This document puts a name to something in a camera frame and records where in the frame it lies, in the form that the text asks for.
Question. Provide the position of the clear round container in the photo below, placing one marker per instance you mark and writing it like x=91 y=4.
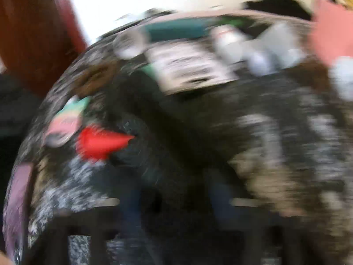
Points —
x=129 y=43

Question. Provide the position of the brown wooden door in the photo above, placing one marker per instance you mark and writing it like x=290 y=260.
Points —
x=35 y=33

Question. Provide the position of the black bag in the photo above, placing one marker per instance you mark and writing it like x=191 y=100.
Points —
x=275 y=2

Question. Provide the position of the white printed card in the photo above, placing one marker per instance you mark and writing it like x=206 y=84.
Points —
x=190 y=65

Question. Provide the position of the red cone-shaped object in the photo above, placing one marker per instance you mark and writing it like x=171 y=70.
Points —
x=102 y=143

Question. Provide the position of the teal box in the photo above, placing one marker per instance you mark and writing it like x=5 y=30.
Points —
x=176 y=29

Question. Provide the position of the brown flat object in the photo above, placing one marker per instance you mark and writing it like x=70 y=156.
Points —
x=95 y=77

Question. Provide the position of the white bottle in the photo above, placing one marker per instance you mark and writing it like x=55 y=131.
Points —
x=228 y=42

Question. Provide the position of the dark speckled desktop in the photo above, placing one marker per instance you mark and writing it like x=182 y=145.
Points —
x=193 y=132

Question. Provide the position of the pink and green packet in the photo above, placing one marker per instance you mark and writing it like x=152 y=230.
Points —
x=64 y=124

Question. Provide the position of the purple flat object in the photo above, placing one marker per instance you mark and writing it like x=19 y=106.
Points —
x=16 y=207

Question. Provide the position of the pink cloth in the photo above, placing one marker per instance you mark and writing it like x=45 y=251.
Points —
x=331 y=33

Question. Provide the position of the dark green object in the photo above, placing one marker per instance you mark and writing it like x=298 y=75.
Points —
x=234 y=20

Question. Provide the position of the white rounded object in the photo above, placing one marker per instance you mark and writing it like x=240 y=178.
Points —
x=343 y=77

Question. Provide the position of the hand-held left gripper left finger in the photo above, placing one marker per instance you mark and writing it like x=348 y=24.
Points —
x=131 y=220

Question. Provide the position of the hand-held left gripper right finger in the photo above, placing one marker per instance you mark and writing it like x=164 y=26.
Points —
x=220 y=212

